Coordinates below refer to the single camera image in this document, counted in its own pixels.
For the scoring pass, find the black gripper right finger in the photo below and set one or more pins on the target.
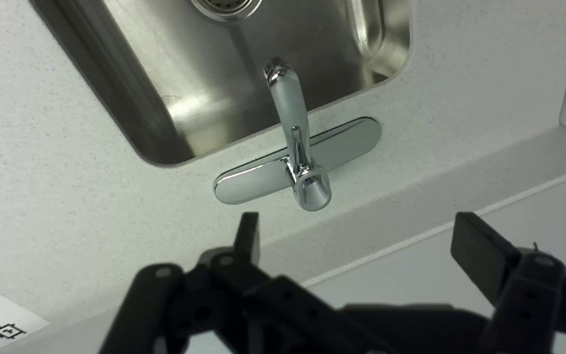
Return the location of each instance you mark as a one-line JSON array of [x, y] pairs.
[[530, 296]]

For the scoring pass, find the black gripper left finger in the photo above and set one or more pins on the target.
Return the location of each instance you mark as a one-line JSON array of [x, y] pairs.
[[165, 308]]

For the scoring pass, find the chrome tap faucet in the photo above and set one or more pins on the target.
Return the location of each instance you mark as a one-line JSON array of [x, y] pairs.
[[292, 111]]

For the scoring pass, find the stainless steel sink basin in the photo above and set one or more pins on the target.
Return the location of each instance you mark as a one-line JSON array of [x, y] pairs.
[[184, 72]]

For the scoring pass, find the metal sink drain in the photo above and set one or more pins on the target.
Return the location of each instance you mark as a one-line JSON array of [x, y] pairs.
[[226, 7]]

